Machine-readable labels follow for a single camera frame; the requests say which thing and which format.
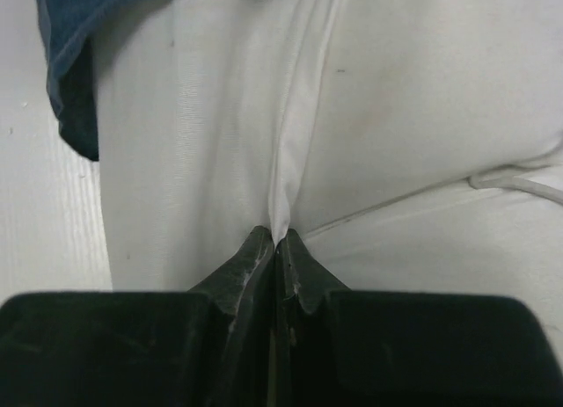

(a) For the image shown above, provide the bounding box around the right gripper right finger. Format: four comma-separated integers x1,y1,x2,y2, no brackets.
273,229,346,406

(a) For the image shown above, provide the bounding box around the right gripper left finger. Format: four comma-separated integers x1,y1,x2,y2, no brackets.
189,226,274,406

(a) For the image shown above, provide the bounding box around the white pillow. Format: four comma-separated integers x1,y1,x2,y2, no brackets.
90,0,563,311

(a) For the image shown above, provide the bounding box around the dark blue embroidered pillowcase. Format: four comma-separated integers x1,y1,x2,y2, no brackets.
35,0,142,163

